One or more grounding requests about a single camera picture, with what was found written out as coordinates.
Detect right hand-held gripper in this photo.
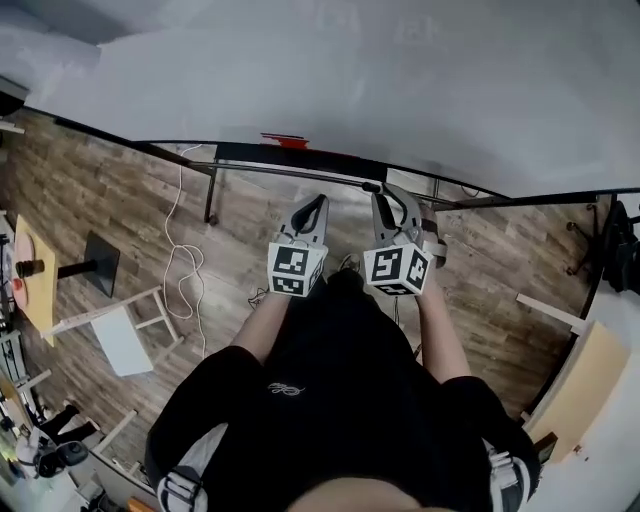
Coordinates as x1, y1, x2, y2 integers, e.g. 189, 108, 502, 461
363, 183, 435, 297

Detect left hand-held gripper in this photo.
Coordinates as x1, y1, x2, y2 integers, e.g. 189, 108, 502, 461
266, 193, 330, 299

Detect person's right forearm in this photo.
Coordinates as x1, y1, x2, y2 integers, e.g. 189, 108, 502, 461
394, 284, 474, 386

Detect person's left forearm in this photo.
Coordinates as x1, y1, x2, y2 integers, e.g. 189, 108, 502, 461
232, 292, 291, 366

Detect large white whiteboard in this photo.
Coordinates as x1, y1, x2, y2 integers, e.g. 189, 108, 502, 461
0, 0, 640, 199

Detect person's black trousers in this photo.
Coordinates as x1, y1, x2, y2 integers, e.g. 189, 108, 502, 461
325, 271, 369, 306

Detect person's black shirt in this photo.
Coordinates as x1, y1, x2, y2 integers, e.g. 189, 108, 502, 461
144, 294, 541, 512

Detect white wooden stool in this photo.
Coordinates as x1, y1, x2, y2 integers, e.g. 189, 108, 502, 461
42, 284, 184, 379

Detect small wooden board table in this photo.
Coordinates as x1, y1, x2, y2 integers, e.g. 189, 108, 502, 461
13, 214, 60, 347

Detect black box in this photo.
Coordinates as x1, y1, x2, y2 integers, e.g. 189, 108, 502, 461
536, 432, 560, 465

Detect person's chin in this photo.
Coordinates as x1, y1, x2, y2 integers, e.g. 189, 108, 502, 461
292, 477, 436, 512

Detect pink round disc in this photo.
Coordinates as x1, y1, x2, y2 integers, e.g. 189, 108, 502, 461
13, 232, 37, 311

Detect grey white device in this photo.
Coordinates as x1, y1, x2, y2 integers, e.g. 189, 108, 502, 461
14, 439, 91, 481

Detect long white cable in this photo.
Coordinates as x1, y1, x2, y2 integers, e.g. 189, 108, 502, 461
163, 143, 209, 359

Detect black pedestal base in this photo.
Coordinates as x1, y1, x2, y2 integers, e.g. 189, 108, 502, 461
57, 230, 121, 299

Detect person's right shoulder strap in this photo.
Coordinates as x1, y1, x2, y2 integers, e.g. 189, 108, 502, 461
482, 439, 531, 512

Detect person's shoulder strap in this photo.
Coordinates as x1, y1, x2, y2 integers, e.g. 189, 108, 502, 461
482, 439, 531, 512
155, 464, 209, 512

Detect person's left shoulder strap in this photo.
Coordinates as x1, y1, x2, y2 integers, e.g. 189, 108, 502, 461
155, 464, 209, 512

